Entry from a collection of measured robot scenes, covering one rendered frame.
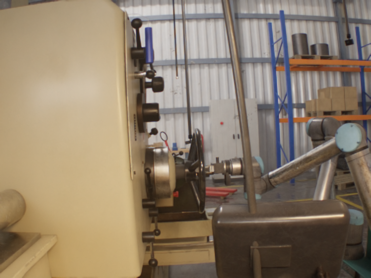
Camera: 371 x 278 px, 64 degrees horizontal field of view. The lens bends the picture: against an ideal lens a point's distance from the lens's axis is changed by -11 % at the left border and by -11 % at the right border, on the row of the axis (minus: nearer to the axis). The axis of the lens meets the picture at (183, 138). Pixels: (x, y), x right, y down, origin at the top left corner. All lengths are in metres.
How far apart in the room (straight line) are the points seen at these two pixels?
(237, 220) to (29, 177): 0.60
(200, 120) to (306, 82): 3.27
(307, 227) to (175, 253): 1.46
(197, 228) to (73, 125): 1.18
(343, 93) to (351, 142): 7.35
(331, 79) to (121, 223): 9.40
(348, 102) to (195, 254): 7.18
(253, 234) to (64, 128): 0.58
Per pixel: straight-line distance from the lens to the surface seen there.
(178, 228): 1.92
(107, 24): 0.97
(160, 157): 1.36
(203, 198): 1.31
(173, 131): 8.80
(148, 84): 1.38
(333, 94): 8.59
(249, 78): 9.18
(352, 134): 1.40
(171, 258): 2.17
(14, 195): 1.00
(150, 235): 1.12
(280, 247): 0.82
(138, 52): 1.05
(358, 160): 1.42
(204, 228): 1.93
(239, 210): 0.80
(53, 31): 1.01
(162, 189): 1.37
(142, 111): 1.16
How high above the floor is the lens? 1.50
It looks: 2 degrees down
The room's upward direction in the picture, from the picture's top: 3 degrees counter-clockwise
